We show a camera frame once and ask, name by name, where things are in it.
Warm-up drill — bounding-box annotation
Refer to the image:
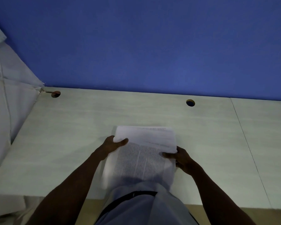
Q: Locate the person's left hand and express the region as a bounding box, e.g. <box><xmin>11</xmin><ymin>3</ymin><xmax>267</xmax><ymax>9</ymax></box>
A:
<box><xmin>95</xmin><ymin>135</ymin><xmax>129</xmax><ymax>161</ymax></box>

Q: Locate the black strap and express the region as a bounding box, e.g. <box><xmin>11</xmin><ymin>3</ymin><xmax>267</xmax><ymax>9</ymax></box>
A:
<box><xmin>98</xmin><ymin>191</ymin><xmax>158</xmax><ymax>218</ymax></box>

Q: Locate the person's right hand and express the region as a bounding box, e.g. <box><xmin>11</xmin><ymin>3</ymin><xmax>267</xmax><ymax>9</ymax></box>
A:
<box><xmin>162</xmin><ymin>146</ymin><xmax>200</xmax><ymax>176</ymax></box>

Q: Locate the neat stack of printed sheets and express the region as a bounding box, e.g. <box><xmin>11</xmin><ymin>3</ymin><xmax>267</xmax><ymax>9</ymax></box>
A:
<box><xmin>102</xmin><ymin>126</ymin><xmax>178</xmax><ymax>191</ymax></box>

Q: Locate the white shirt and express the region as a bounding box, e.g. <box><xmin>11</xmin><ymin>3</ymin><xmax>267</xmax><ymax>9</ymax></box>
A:
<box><xmin>95</xmin><ymin>181</ymin><xmax>200</xmax><ymax>225</ymax></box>

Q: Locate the person's right forearm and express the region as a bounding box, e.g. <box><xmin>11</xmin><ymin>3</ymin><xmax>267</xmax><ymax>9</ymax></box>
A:
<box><xmin>190</xmin><ymin>166</ymin><xmax>257</xmax><ymax>225</ymax></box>

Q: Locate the person's left forearm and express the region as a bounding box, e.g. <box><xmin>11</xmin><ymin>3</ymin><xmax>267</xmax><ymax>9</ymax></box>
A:
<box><xmin>26</xmin><ymin>152</ymin><xmax>108</xmax><ymax>225</ymax></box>

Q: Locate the white cable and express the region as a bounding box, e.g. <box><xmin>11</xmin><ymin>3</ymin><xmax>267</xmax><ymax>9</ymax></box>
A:
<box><xmin>0</xmin><ymin>48</ymin><xmax>12</xmax><ymax>146</ymax></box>

